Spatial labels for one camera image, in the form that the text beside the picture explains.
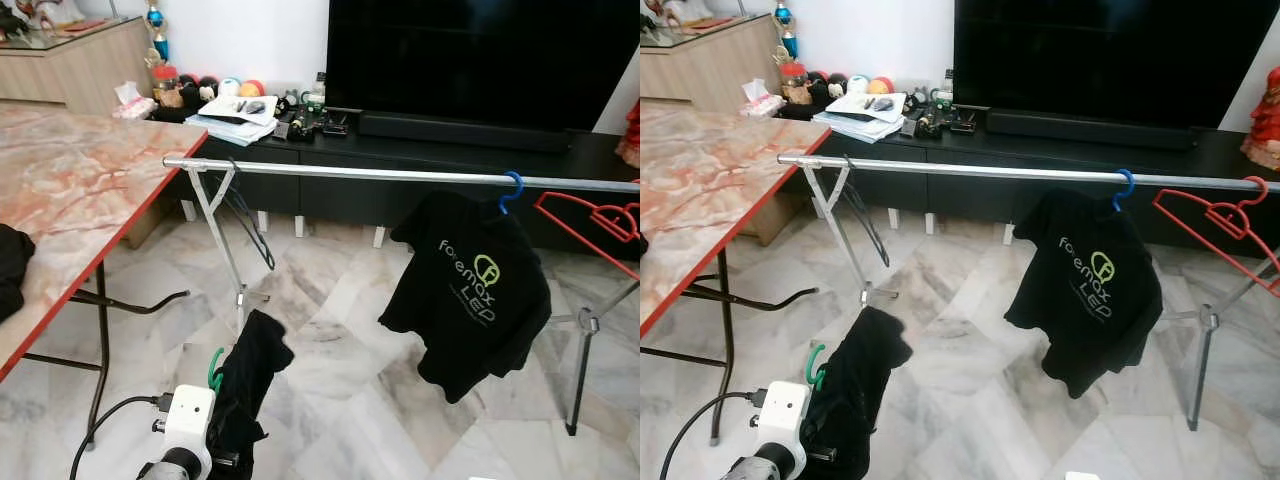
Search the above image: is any marble table with red edge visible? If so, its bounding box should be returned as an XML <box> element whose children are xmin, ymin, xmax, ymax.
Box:
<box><xmin>0</xmin><ymin>108</ymin><xmax>209</xmax><ymax>451</ymax></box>
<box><xmin>640</xmin><ymin>105</ymin><xmax>833</xmax><ymax>446</ymax></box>

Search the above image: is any silver metal clothes rack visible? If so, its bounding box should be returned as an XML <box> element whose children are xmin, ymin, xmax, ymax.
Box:
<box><xmin>777</xmin><ymin>153</ymin><xmax>1280</xmax><ymax>433</ymax></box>
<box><xmin>162</xmin><ymin>155</ymin><xmax>641</xmax><ymax>436</ymax></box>

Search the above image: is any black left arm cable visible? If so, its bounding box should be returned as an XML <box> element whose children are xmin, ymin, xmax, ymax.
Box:
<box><xmin>68</xmin><ymin>395</ymin><xmax>176</xmax><ymax>480</ymax></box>
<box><xmin>660</xmin><ymin>390</ymin><xmax>769</xmax><ymax>480</ymax></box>

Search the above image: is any black flat screen television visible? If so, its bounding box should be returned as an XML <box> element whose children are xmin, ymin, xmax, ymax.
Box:
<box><xmin>953</xmin><ymin>0</ymin><xmax>1266</xmax><ymax>131</ymax></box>
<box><xmin>325</xmin><ymin>0</ymin><xmax>641</xmax><ymax>136</ymax></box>

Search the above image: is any blue and gold trophy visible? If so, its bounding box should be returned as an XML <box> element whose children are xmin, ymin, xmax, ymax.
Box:
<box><xmin>143</xmin><ymin>0</ymin><xmax>171</xmax><ymax>61</ymax></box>
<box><xmin>772</xmin><ymin>0</ymin><xmax>799</xmax><ymax>59</ymax></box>

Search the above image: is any black soundbar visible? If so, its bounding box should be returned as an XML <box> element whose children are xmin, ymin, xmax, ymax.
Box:
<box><xmin>357</xmin><ymin>112</ymin><xmax>576</xmax><ymax>153</ymax></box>
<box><xmin>985</xmin><ymin>110</ymin><xmax>1201</xmax><ymax>151</ymax></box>

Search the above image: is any black plush toy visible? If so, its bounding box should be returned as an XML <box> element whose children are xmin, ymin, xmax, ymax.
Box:
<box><xmin>178</xmin><ymin>75</ymin><xmax>221</xmax><ymax>106</ymax></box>
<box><xmin>808</xmin><ymin>72</ymin><xmax>851</xmax><ymax>103</ymax></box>

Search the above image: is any light wooden cabinet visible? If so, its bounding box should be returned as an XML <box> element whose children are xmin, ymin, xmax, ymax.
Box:
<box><xmin>0</xmin><ymin>15</ymin><xmax>156</xmax><ymax>116</ymax></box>
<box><xmin>640</xmin><ymin>12</ymin><xmax>786</xmax><ymax>113</ymax></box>

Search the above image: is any black low tv console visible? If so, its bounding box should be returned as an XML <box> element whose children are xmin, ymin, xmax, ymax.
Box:
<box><xmin>150</xmin><ymin>105</ymin><xmax>641</xmax><ymax>261</ymax></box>
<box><xmin>780</xmin><ymin>103</ymin><xmax>1280</xmax><ymax>256</ymax></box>

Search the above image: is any jar with red lid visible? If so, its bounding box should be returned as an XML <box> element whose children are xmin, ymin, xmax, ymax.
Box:
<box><xmin>779</xmin><ymin>62</ymin><xmax>813</xmax><ymax>106</ymax></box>
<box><xmin>150</xmin><ymin>65</ymin><xmax>184</xmax><ymax>109</ymax></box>

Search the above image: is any white tissue pack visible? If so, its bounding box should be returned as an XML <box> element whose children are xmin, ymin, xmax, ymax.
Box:
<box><xmin>112</xmin><ymin>80</ymin><xmax>158</xmax><ymax>121</ymax></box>
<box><xmin>740</xmin><ymin>78</ymin><xmax>786</xmax><ymax>119</ymax></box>

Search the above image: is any white paper stack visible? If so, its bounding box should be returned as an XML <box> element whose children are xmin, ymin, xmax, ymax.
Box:
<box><xmin>183</xmin><ymin>93</ymin><xmax>279</xmax><ymax>147</ymax></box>
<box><xmin>812</xmin><ymin>92</ymin><xmax>906</xmax><ymax>144</ymax></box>

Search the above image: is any black garment with red trim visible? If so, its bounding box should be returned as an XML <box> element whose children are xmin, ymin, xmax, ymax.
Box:
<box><xmin>0</xmin><ymin>224</ymin><xmax>37</xmax><ymax>323</ymax></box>

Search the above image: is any red plastic hanger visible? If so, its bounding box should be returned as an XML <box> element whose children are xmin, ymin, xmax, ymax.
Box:
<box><xmin>1152</xmin><ymin>176</ymin><xmax>1280</xmax><ymax>298</ymax></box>
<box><xmin>533</xmin><ymin>190</ymin><xmax>641</xmax><ymax>281</ymax></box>

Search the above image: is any black wire hanger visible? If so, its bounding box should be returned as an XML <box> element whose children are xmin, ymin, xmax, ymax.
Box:
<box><xmin>838</xmin><ymin>160</ymin><xmax>891</xmax><ymax>268</ymax></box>
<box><xmin>222</xmin><ymin>165</ymin><xmax>277</xmax><ymax>271</ymax></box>

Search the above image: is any black t-shirt with green logo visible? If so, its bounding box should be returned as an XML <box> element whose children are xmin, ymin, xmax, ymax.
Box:
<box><xmin>1003</xmin><ymin>188</ymin><xmax>1164</xmax><ymax>399</ymax></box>
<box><xmin>378</xmin><ymin>190</ymin><xmax>553</xmax><ymax>404</ymax></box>

